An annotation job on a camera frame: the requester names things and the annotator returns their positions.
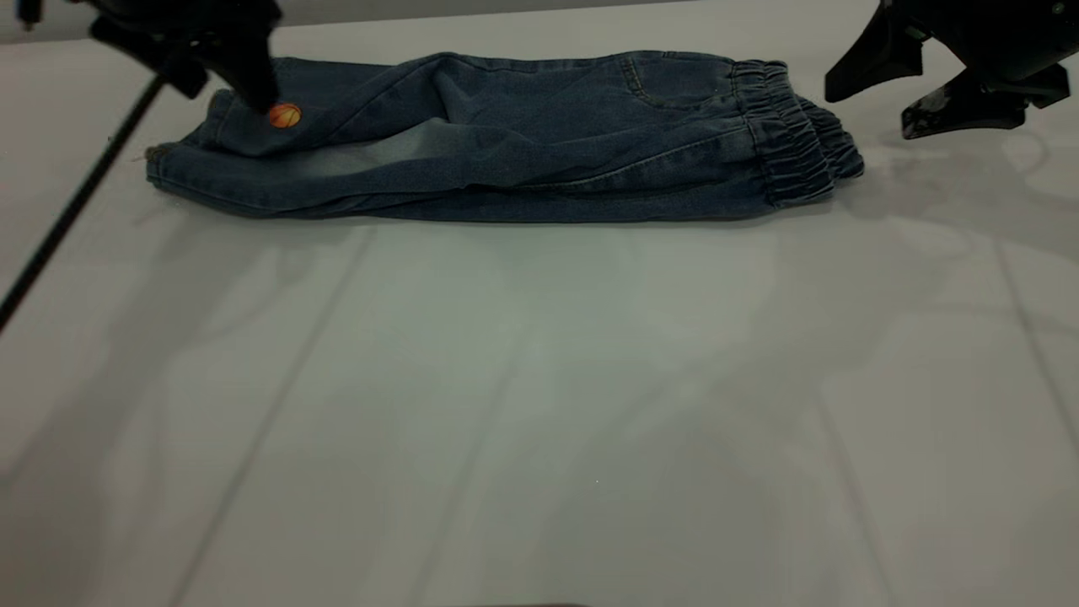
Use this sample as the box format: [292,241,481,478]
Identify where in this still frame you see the black braided cable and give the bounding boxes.
[0,76,165,334]

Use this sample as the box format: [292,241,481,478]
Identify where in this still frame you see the blue denim pants with print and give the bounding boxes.
[145,51,866,224]

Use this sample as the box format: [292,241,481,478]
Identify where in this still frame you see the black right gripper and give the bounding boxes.
[824,0,1079,141]

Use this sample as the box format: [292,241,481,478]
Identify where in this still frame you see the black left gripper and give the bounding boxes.
[84,0,283,111]

